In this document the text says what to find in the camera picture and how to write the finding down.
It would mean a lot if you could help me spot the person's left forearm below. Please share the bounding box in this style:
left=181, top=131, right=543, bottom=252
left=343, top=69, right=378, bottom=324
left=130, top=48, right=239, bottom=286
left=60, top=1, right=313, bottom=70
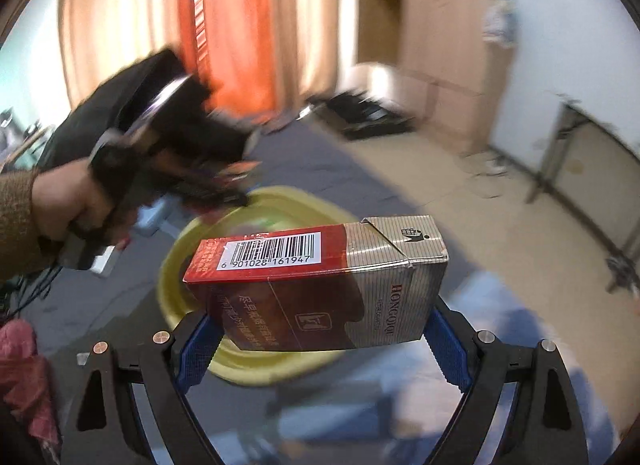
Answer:
left=0, top=168, right=42, bottom=286

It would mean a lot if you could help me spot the orange curtain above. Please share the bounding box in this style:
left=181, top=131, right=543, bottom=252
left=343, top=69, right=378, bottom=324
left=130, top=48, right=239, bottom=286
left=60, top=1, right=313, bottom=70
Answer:
left=177, top=0, right=281, bottom=111

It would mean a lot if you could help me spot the yellow plastic basin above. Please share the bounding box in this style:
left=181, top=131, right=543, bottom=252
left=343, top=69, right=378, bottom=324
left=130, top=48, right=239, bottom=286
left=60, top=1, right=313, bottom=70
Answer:
left=159, top=186, right=366, bottom=386

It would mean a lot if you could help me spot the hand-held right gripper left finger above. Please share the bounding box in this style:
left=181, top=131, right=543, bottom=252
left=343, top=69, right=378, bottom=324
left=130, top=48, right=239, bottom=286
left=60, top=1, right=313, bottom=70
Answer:
left=60, top=312, right=226, bottom=465

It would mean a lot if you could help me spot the red silver cigarette pack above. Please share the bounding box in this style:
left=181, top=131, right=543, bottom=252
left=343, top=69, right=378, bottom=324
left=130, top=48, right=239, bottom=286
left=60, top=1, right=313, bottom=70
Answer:
left=182, top=215, right=450, bottom=352

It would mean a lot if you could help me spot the black cable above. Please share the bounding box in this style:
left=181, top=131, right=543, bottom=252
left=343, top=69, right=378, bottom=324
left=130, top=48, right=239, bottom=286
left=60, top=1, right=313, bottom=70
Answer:
left=0, top=265, right=63, bottom=318

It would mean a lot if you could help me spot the wooden wardrobe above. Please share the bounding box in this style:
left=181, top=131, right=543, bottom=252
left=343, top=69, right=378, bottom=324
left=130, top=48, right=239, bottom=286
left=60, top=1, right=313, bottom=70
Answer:
left=357, top=0, right=516, bottom=156

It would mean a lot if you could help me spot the black open case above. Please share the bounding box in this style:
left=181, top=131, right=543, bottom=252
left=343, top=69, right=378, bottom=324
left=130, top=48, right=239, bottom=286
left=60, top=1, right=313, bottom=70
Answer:
left=307, top=90, right=416, bottom=141

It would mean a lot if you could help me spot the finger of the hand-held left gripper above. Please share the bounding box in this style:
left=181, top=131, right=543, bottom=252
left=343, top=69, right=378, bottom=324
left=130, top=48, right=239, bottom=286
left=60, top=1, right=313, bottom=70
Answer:
left=172, top=172, right=250, bottom=208

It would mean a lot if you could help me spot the striped hanging towel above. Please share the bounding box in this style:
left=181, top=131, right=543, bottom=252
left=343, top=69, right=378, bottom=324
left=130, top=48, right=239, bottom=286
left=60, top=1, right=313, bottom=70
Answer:
left=482, top=0, right=518, bottom=46

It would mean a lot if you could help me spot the blue white fleece blanket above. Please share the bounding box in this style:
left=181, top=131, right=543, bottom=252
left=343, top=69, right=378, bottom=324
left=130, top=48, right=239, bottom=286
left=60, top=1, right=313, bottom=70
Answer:
left=280, top=270, right=616, bottom=465

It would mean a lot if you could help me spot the person's left hand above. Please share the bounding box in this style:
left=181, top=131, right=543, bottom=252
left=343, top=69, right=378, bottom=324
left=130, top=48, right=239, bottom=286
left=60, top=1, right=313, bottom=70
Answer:
left=31, top=158, right=133, bottom=250

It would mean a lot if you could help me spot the light blue plastic box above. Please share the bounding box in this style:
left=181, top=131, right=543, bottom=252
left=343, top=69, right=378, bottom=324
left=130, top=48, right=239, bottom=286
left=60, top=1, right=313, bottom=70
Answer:
left=137, top=199, right=172, bottom=237

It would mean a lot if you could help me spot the metal frame table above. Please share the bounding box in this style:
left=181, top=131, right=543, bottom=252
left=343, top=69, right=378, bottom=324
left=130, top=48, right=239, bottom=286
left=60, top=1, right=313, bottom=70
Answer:
left=525, top=95, right=640, bottom=296

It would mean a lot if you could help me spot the pink cloth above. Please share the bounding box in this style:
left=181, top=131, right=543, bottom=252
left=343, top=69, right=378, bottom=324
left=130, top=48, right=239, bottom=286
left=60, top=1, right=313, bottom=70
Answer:
left=0, top=320, right=61, bottom=446

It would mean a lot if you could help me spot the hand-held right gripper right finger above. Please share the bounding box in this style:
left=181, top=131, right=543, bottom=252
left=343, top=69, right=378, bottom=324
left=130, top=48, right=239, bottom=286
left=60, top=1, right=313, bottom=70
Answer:
left=422, top=296, right=583, bottom=465

